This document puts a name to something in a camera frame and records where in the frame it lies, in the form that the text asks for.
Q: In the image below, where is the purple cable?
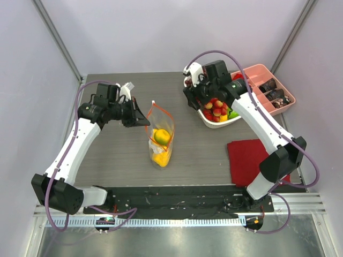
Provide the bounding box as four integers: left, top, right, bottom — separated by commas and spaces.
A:
44, 80, 138, 232
186, 49, 320, 235

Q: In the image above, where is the purple grape bunch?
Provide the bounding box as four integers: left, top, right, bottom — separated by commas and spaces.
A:
184, 76, 193, 88

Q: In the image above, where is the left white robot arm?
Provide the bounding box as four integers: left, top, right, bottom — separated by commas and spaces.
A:
31, 81, 150, 215

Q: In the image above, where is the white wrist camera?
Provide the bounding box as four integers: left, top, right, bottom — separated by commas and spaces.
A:
116, 82, 135, 104
182, 62, 204, 87

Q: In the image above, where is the dark patterned cup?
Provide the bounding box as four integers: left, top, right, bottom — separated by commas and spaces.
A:
265, 89, 284, 102

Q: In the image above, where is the white fruit basket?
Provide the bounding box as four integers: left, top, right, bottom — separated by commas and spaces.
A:
183, 75, 242, 130

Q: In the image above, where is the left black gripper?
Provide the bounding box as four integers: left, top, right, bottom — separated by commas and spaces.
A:
109, 97, 151, 128

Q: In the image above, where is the green ball with black marks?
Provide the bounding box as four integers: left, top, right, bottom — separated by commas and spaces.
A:
227, 108, 239, 120

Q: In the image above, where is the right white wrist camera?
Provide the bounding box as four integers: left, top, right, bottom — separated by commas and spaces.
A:
182, 62, 204, 87

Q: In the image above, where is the floral patterned cup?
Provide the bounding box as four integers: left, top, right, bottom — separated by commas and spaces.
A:
272, 96, 291, 109

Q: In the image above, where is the red folded cloth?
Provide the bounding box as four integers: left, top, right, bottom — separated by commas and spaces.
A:
227, 139, 292, 188

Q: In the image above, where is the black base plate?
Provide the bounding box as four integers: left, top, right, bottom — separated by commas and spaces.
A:
98, 185, 274, 220

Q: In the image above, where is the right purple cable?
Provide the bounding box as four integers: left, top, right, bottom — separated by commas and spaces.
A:
186, 49, 320, 235

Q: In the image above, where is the clear orange zip top bag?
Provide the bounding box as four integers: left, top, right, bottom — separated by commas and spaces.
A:
145, 101, 175, 168

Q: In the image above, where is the pink compartment tray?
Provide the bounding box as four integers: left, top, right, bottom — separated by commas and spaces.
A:
243, 64, 296, 116

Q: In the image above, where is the red item in tray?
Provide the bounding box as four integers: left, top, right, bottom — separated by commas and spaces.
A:
232, 73, 244, 80

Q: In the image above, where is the red strawberry cluster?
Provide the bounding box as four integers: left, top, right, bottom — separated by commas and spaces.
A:
202, 98, 229, 123

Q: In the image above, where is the brown patterned cup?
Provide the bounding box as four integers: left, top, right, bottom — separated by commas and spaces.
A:
259, 78, 277, 93

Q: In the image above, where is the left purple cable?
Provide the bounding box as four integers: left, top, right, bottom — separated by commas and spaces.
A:
44, 80, 138, 232

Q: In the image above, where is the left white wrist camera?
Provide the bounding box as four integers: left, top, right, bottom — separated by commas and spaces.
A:
116, 82, 135, 104

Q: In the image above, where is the white perforated cable duct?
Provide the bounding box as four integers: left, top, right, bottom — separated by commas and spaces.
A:
45, 216, 247, 228

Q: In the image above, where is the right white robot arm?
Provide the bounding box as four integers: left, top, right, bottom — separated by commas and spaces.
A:
183, 60, 307, 211

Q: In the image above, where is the yellow mango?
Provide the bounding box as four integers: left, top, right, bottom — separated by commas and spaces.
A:
152, 152, 170, 168

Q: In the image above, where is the yellow green orange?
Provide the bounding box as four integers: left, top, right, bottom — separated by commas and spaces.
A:
153, 128, 171, 146

